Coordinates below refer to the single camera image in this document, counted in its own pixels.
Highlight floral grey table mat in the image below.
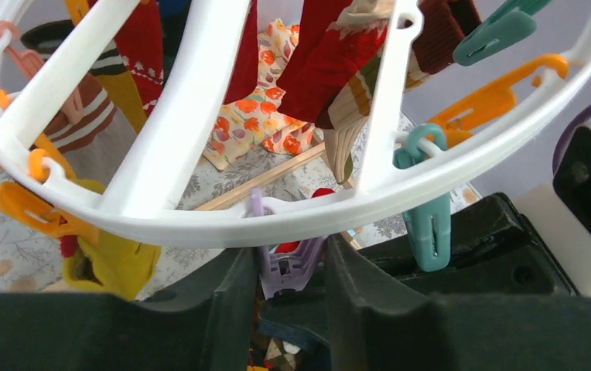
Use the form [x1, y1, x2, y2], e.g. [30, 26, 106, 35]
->
[0, 102, 493, 249]

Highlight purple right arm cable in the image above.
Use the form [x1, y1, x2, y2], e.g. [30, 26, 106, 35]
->
[552, 86, 591, 175]

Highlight striped beige hanging sock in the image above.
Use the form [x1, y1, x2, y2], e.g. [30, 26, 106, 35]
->
[321, 56, 430, 186]

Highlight red hanging sock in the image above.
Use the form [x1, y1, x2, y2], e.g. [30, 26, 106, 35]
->
[277, 0, 394, 130]

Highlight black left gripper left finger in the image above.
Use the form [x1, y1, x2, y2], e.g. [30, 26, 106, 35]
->
[142, 248, 258, 370]

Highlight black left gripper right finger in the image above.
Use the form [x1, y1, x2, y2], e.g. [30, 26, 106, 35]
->
[324, 236, 428, 370]

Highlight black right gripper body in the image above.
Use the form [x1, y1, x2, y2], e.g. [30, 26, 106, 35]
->
[259, 192, 579, 328]

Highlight floral orange cloth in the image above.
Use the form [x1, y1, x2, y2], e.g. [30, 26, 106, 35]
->
[203, 19, 315, 171]

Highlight teal plastic clip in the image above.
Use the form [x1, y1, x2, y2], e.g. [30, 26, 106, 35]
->
[393, 124, 452, 272]

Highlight orange plastic clip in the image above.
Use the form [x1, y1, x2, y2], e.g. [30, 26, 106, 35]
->
[0, 145, 104, 244]

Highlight grey brown striped sock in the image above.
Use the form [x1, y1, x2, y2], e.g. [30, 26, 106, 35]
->
[45, 41, 146, 185]

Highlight yellow hanging sock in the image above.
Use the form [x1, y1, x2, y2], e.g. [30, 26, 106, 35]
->
[62, 179, 162, 302]

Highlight lilac plastic clip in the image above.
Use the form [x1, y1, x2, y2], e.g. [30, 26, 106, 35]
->
[248, 186, 327, 301]

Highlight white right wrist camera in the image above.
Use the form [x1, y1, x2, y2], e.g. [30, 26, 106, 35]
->
[514, 122, 591, 296]

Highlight white round clip hanger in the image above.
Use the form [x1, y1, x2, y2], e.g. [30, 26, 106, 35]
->
[0, 1, 591, 248]

